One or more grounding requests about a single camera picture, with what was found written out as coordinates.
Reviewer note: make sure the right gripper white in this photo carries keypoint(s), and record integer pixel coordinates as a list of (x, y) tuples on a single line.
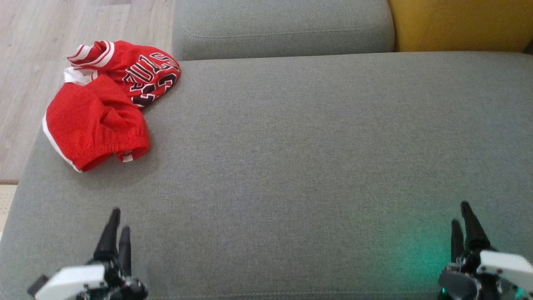
[(504, 266)]

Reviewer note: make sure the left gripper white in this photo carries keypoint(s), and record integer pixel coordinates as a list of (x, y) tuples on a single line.
[(70, 281)]

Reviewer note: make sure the red shorts with white trim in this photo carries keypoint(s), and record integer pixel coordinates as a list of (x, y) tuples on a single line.
[(87, 125)]

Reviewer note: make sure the red Bulls 23 basketball jersey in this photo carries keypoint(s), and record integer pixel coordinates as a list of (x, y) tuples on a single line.
[(141, 73)]

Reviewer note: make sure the beige rug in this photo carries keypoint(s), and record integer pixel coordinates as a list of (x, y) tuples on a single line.
[(6, 204)]

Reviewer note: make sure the large grey sofa seat cushion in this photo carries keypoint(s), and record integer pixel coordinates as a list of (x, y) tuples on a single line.
[(291, 166)]

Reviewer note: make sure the yellow sofa backrest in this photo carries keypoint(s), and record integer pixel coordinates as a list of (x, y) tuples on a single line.
[(458, 23)]

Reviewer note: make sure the small grey sofa seat cushion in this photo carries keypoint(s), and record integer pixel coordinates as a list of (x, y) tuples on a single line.
[(283, 25)]

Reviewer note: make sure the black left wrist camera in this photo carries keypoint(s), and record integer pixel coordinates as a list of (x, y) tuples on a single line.
[(37, 286)]

